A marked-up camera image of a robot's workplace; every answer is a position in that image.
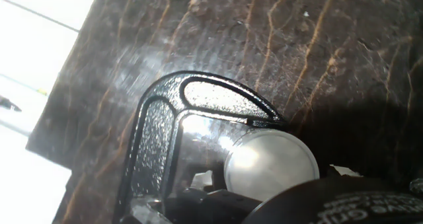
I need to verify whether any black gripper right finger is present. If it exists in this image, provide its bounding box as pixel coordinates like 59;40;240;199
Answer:
408;178;423;195

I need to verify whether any gripper left finger with silver pad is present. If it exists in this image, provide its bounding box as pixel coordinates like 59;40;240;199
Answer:
120;187;262;224

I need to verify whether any translucent white plastic lid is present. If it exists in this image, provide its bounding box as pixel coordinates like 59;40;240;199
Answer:
223;128;321;202

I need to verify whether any black metal C-clamp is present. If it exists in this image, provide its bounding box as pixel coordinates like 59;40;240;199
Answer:
112;70;288;224

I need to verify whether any dark marble pattern mat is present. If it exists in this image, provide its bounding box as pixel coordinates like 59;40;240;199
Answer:
25;0;423;224

